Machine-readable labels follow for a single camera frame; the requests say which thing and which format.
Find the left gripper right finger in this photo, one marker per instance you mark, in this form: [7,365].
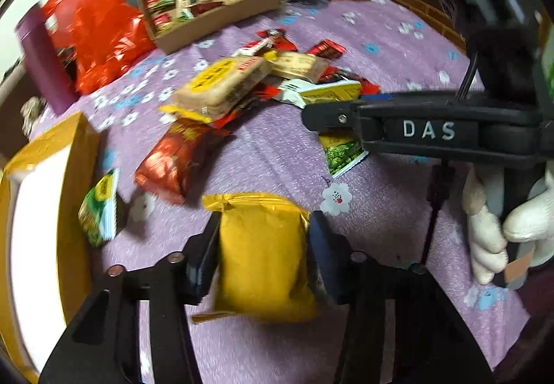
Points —
[331,258]

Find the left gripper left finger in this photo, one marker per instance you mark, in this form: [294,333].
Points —
[202,252]

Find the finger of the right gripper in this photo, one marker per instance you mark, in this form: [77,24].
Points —
[355,115]

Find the red wrapper snack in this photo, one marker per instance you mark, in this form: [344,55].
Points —
[335,74]

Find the white cream snack packet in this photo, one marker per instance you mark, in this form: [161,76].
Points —
[290,92]

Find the dark red candy packet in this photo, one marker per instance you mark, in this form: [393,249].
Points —
[327,49]

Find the red gold foil snack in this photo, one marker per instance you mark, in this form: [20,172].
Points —
[169,169]

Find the red white snack packet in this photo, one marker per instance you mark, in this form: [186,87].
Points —
[259,47]

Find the green yellow snack packet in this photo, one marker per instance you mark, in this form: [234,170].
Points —
[98,212]

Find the large cracker pack yellow label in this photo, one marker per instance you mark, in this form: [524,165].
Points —
[214,92]

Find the green pea snack packet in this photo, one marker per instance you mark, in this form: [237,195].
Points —
[342,150]

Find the beige biscuit packet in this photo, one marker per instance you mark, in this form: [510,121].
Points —
[294,65]

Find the white gloved right hand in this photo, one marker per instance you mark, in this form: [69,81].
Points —
[488,236]

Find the purple floral tablecloth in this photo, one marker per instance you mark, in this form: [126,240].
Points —
[380,204]

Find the gold rimmed white tray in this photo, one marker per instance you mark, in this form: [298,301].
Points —
[45,258]

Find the brown cardboard snack box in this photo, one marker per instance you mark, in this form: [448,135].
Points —
[173,24]

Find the red plastic bag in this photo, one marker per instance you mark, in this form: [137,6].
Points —
[106,36]

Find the purple thermos bottle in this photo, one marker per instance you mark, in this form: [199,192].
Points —
[42,62]

